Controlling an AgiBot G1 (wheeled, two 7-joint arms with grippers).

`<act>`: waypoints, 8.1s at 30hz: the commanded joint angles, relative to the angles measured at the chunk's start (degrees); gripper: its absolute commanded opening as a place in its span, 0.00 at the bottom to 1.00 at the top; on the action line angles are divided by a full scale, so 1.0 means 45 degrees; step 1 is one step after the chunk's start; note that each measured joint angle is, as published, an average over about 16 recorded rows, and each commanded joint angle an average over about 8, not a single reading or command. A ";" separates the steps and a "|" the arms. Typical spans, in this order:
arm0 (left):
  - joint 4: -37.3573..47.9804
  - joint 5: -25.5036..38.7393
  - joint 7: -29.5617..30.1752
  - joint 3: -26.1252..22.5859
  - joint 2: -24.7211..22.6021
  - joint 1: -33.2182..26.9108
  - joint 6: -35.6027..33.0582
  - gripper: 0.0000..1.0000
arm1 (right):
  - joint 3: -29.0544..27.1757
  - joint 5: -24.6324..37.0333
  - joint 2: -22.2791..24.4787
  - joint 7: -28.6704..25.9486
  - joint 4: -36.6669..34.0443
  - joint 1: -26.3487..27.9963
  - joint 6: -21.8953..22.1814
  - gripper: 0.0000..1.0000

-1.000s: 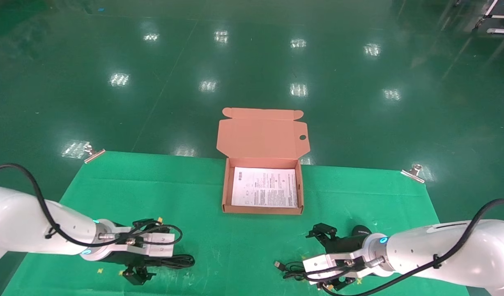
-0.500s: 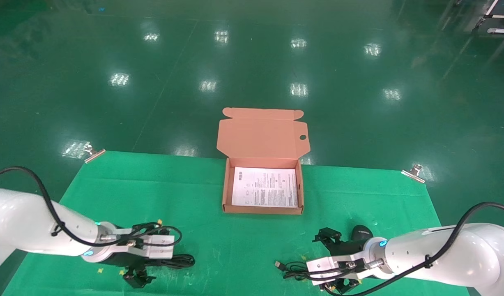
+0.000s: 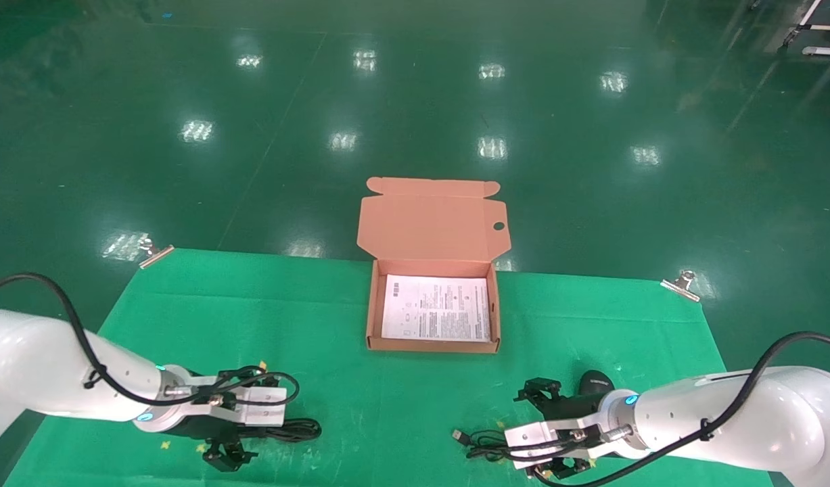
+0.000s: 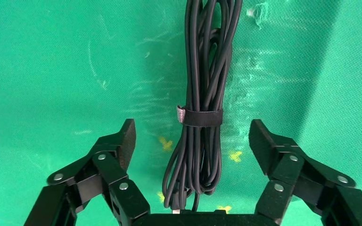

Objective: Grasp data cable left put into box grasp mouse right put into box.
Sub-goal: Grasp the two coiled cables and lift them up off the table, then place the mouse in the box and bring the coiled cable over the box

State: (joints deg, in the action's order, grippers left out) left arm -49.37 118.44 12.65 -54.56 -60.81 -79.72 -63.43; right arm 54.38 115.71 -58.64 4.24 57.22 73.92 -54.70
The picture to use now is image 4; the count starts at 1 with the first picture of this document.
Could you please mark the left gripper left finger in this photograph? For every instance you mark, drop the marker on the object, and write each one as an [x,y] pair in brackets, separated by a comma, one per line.
[112,174]

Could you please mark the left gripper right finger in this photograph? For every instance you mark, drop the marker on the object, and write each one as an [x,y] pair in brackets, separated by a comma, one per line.
[290,174]

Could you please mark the green table mat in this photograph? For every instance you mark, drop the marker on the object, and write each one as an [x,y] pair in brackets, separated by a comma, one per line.
[59,78]

